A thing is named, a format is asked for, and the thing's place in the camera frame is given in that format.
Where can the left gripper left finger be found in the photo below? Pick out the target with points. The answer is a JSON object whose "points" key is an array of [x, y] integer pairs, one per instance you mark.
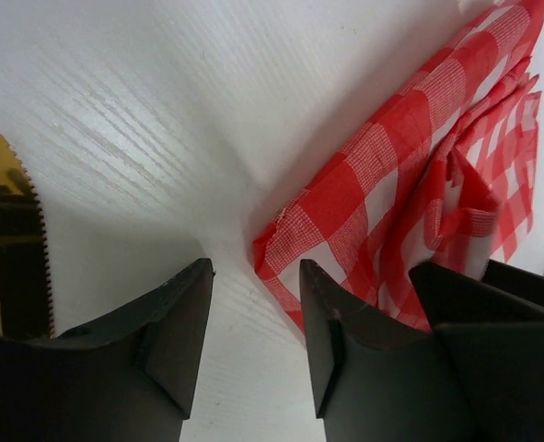
{"points": [[129, 375]]}

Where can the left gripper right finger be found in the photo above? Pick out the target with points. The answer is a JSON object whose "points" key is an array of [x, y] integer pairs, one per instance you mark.
{"points": [[476, 375]]}

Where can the red white checkered cloth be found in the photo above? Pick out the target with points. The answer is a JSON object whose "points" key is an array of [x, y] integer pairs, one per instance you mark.
{"points": [[444, 171]]}

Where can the gold knife dark handle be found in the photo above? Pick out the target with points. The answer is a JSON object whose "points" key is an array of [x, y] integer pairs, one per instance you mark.
{"points": [[26, 306]]}

